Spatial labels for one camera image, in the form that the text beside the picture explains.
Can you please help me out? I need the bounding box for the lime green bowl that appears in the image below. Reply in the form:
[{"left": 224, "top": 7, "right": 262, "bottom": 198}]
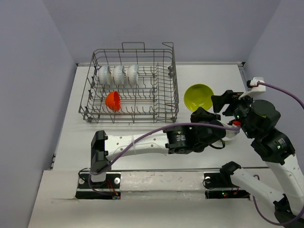
[{"left": 183, "top": 84, "right": 214, "bottom": 112}]

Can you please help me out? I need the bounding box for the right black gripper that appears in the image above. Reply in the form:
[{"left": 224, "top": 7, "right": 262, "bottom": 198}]
[{"left": 210, "top": 89, "right": 257, "bottom": 138}]

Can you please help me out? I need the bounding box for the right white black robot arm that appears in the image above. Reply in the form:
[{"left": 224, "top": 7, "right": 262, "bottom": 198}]
[{"left": 211, "top": 90, "right": 304, "bottom": 228}]

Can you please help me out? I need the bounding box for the orange bowl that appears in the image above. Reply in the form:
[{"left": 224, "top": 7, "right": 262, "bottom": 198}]
[{"left": 105, "top": 91, "right": 121, "bottom": 112}]

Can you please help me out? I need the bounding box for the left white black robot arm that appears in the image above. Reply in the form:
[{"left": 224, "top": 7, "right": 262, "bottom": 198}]
[{"left": 88, "top": 108, "right": 232, "bottom": 188}]

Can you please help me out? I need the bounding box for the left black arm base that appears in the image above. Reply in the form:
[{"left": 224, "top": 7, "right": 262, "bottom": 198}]
[{"left": 75, "top": 168, "right": 121, "bottom": 200}]

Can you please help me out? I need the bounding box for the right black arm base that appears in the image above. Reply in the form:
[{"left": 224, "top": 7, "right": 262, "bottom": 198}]
[{"left": 202, "top": 161, "right": 250, "bottom": 200}]

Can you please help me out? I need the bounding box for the grey wire dish rack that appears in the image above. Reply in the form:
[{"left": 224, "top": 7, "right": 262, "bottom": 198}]
[{"left": 78, "top": 42, "right": 179, "bottom": 124}]

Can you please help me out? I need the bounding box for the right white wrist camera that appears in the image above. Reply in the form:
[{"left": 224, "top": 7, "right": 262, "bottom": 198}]
[{"left": 238, "top": 77, "right": 266, "bottom": 100}]

